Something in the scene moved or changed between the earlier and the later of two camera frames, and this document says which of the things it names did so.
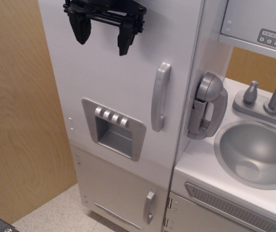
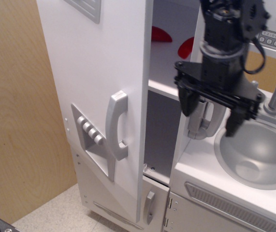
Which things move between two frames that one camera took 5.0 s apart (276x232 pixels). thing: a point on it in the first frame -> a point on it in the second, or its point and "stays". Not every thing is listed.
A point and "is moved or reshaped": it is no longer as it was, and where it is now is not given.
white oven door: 186,214 stays
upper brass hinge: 169,203 stays
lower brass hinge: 166,222 stays
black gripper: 128,14 -> 222,79
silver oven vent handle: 236,210 stays
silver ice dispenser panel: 125,136 -> 94,142
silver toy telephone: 208,117 stays
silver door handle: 160,96 -> 118,104
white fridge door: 94,69 is moved or reshaped
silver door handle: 150,198 stays
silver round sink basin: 255,154 stays
